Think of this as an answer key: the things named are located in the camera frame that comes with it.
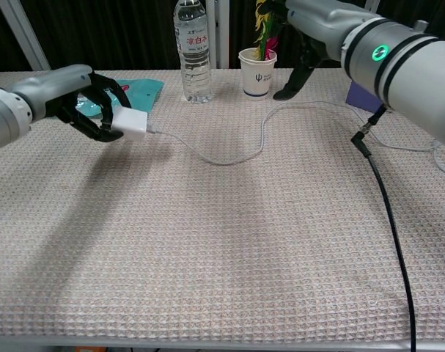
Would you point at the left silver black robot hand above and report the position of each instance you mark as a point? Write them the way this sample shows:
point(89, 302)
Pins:
point(57, 84)

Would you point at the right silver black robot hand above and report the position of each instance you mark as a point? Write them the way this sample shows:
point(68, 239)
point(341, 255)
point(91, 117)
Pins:
point(317, 25)

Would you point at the white power adapter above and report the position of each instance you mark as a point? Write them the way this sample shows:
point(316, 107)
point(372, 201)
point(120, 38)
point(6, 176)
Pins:
point(132, 122)

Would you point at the colourful feather decoration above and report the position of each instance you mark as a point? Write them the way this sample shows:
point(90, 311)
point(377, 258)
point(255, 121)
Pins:
point(260, 22)

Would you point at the black curtain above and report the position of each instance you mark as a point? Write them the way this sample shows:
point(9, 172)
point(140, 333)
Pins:
point(97, 29)

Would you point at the white paper cup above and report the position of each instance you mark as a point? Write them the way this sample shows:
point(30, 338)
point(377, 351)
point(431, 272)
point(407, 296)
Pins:
point(257, 80)

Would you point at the purple foam cube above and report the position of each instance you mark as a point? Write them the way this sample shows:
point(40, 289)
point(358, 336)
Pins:
point(357, 97)

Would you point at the teal snack packet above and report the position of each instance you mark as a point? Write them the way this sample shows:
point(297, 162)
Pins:
point(145, 91)

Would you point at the clear water bottle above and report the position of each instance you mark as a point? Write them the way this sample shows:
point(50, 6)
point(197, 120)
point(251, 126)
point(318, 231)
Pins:
point(194, 73)

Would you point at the beige waffle tablecloth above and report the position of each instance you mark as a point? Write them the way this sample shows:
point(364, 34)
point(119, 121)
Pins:
point(207, 256)

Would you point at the grey slanted frame post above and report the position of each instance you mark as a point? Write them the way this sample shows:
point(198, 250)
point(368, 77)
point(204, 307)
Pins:
point(24, 36)

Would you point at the grey upright frame post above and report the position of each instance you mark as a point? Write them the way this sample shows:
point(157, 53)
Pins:
point(226, 55)

